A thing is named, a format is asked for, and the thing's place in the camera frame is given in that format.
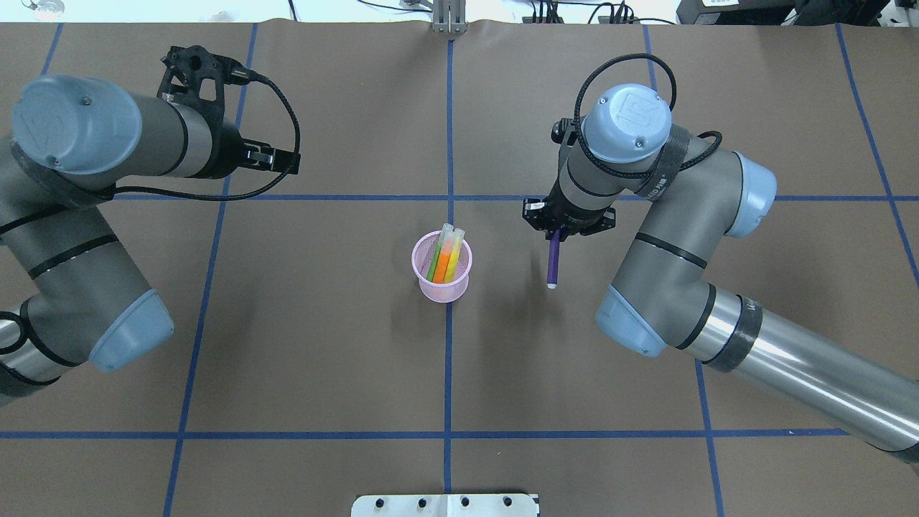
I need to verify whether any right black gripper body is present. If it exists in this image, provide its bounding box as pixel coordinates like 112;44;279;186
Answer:
521;119;618;241

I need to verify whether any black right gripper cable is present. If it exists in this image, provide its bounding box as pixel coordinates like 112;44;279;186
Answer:
573;53;723;180

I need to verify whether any green highlighter pen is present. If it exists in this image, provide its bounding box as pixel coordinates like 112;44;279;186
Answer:
426;223;454;284

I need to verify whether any yellow highlighter pen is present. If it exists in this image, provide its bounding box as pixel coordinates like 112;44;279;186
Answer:
444;227;464;284

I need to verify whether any pink mesh pen holder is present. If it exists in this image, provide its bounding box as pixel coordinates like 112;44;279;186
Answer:
411;225;472;304

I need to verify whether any black box with label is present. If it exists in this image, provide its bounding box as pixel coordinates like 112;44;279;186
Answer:
676;1;796;26

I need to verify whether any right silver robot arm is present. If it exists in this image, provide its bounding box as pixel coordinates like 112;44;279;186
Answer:
523;84;918;467

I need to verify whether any purple marker pen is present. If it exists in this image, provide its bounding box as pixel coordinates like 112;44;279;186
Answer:
546;228;564;290

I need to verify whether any aluminium frame post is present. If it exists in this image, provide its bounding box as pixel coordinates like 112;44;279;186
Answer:
426;0;468;35

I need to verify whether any orange highlighter pen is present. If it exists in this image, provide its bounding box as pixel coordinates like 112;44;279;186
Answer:
434;232;452;284

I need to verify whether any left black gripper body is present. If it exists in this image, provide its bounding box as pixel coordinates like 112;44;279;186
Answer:
157;45;248;180

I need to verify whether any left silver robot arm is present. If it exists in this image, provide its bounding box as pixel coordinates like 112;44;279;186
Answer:
1;45;302;405

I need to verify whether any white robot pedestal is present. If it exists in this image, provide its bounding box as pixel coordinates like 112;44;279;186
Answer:
350;493;541;516

